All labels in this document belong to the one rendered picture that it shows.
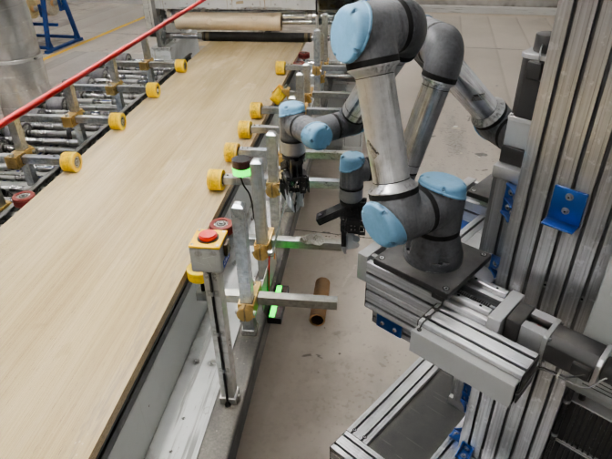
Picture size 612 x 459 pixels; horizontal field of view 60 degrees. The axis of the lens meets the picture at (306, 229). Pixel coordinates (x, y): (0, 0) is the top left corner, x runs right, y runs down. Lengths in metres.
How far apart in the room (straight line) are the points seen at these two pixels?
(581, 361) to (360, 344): 1.46
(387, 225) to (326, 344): 1.51
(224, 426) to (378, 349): 1.30
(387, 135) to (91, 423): 0.89
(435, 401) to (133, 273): 1.22
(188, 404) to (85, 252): 0.58
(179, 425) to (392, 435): 0.81
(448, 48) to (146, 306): 1.05
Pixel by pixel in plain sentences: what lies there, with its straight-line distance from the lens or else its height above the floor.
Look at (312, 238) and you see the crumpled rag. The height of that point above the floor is 0.87.
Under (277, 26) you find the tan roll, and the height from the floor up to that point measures 1.02.
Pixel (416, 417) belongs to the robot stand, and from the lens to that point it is 2.11.
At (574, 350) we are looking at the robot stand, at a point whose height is 0.98.
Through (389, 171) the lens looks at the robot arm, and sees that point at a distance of 1.19.
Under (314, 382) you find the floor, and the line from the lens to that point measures 2.47.
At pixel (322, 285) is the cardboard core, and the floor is 0.08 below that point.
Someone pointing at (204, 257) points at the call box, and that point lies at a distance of 1.16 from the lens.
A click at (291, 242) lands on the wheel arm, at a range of 1.79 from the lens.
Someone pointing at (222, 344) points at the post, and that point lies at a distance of 1.35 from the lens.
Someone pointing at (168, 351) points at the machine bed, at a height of 0.75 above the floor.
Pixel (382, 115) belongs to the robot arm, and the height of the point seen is 1.45.
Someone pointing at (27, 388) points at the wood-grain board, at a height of 0.90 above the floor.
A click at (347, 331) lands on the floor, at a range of 2.69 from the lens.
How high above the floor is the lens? 1.85
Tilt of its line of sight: 33 degrees down
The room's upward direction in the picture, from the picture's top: 1 degrees counter-clockwise
